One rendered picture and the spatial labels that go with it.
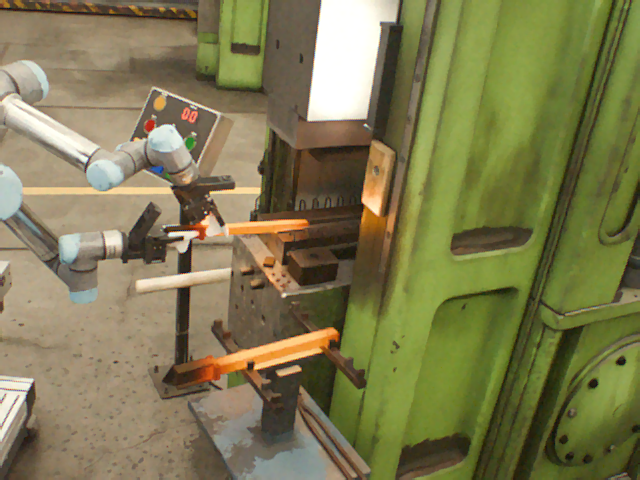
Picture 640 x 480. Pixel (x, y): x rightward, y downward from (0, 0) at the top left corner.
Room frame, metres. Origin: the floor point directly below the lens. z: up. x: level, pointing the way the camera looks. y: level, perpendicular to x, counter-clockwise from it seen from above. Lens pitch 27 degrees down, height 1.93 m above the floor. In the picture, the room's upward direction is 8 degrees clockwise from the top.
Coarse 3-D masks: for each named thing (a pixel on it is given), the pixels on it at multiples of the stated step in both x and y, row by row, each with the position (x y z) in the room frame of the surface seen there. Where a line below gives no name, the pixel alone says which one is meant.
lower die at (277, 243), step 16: (336, 208) 2.06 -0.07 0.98; (352, 208) 2.07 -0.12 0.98; (336, 224) 1.91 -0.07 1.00; (352, 224) 1.93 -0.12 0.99; (272, 240) 1.83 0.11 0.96; (288, 240) 1.78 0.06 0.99; (304, 240) 1.80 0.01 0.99; (320, 240) 1.82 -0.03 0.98; (352, 240) 1.88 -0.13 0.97; (336, 256) 1.86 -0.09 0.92
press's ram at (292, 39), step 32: (288, 0) 1.88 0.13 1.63; (320, 0) 1.73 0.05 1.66; (352, 0) 1.76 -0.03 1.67; (384, 0) 1.81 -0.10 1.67; (288, 32) 1.87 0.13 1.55; (320, 32) 1.73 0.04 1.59; (352, 32) 1.77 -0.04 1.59; (288, 64) 1.85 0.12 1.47; (320, 64) 1.73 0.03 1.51; (352, 64) 1.78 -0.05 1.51; (288, 96) 1.83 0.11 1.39; (320, 96) 1.74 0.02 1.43; (352, 96) 1.78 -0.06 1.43
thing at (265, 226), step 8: (200, 224) 1.73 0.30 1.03; (208, 224) 1.75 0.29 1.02; (232, 224) 1.78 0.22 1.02; (240, 224) 1.79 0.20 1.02; (248, 224) 1.80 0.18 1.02; (256, 224) 1.80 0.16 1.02; (264, 224) 1.81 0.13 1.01; (272, 224) 1.82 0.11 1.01; (280, 224) 1.83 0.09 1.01; (288, 224) 1.84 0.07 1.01; (296, 224) 1.85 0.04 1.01; (304, 224) 1.87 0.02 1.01; (168, 232) 1.67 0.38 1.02; (200, 232) 1.71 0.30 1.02; (232, 232) 1.76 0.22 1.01; (240, 232) 1.77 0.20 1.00; (248, 232) 1.78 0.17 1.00; (256, 232) 1.79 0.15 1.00; (200, 240) 1.70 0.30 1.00
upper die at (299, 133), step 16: (272, 96) 1.92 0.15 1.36; (272, 112) 1.91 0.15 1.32; (288, 112) 1.82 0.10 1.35; (272, 128) 1.90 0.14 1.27; (288, 128) 1.81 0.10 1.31; (304, 128) 1.78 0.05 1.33; (320, 128) 1.80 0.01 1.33; (336, 128) 1.83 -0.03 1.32; (352, 128) 1.85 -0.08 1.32; (304, 144) 1.78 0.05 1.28; (320, 144) 1.80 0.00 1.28; (336, 144) 1.83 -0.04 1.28; (352, 144) 1.85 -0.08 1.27; (368, 144) 1.88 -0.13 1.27
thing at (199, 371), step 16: (304, 336) 1.35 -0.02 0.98; (320, 336) 1.35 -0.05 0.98; (336, 336) 1.37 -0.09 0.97; (240, 352) 1.25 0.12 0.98; (256, 352) 1.26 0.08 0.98; (272, 352) 1.27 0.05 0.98; (288, 352) 1.30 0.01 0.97; (176, 368) 1.16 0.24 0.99; (192, 368) 1.16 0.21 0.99; (208, 368) 1.19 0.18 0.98; (224, 368) 1.20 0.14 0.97; (240, 368) 1.23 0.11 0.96; (176, 384) 1.15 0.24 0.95; (192, 384) 1.16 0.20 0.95
